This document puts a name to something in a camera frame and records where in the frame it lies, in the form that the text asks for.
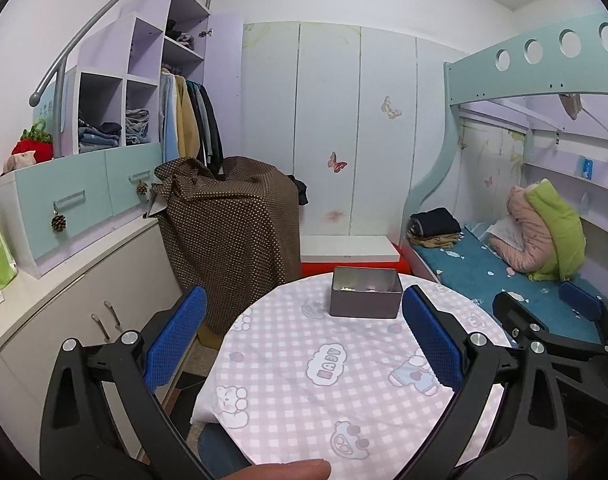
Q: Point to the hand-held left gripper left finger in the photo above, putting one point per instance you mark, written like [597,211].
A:
[176,340]

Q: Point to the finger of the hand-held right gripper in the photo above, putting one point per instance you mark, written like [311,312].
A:
[524,320]
[579,300]

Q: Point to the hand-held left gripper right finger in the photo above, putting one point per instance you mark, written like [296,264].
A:
[434,345]

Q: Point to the grey metal tin box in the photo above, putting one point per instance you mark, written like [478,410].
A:
[364,305]

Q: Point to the person's left hand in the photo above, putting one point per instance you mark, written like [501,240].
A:
[284,472]

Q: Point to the green jacket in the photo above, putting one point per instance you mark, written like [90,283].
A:
[559,230]

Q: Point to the pink jacket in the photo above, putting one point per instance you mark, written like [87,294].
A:
[521,245]

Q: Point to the blue bed sheet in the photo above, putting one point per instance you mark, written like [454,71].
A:
[464,270]

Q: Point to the white cloth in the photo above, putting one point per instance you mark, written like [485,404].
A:
[504,235]

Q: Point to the folded tan clothes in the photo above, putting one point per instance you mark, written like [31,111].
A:
[434,242]

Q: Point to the brown polka-dot cloth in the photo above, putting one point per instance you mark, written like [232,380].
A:
[224,240]

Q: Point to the folded dark clothes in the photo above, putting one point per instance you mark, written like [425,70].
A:
[434,222]

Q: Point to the white low cabinet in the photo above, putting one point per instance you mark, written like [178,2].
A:
[59,300]

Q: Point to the white and red box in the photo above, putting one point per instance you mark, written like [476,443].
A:
[349,250]

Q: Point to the pink checked tablecloth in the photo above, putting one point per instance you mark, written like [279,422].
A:
[309,410]

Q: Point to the pine cone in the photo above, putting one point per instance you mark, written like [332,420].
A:
[142,189]
[59,223]

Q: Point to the teal drawer unit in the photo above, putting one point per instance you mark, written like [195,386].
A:
[84,210]

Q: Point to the black cloth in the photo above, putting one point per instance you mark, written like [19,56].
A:
[298,190]

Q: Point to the pink butterfly sticker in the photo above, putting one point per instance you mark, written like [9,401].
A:
[337,162]

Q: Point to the folded jeans stack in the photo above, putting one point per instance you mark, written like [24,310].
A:
[99,135]

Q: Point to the hanging clothes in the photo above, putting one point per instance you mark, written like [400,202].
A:
[189,120]

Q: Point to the pink plush toy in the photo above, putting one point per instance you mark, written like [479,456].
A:
[19,162]

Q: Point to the red knitted strawberry toy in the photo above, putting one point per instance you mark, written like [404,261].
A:
[34,147]

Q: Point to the pale yellow butterfly sticker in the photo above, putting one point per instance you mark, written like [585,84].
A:
[391,108]

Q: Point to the white wardrobe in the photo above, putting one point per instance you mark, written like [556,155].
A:
[329,110]

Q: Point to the purple shelf unit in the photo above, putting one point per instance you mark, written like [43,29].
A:
[149,45]

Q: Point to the grey metal railing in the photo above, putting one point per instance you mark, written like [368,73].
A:
[84,35]

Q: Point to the teal bunk bed frame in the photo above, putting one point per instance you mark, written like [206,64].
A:
[484,75]

